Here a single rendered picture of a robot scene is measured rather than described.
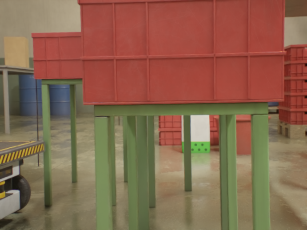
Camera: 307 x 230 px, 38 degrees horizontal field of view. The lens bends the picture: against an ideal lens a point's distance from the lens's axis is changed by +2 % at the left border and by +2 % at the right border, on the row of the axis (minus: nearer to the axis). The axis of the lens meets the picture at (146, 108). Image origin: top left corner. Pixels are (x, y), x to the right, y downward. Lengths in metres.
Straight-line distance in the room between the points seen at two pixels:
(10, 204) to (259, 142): 1.31
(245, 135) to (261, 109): 2.78
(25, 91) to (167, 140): 5.77
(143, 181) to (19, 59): 5.66
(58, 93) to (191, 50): 8.56
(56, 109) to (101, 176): 8.51
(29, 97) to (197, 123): 6.24
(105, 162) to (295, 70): 4.07
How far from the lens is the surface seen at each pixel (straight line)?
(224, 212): 1.56
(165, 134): 4.22
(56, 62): 2.15
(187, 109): 0.88
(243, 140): 3.68
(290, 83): 4.86
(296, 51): 4.87
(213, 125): 4.23
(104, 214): 0.93
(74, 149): 2.71
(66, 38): 2.15
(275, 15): 0.89
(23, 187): 2.14
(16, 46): 7.21
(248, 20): 0.88
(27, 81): 9.58
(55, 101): 9.40
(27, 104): 9.59
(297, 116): 4.86
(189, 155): 2.41
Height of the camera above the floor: 0.57
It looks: 3 degrees down
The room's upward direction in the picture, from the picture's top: 1 degrees counter-clockwise
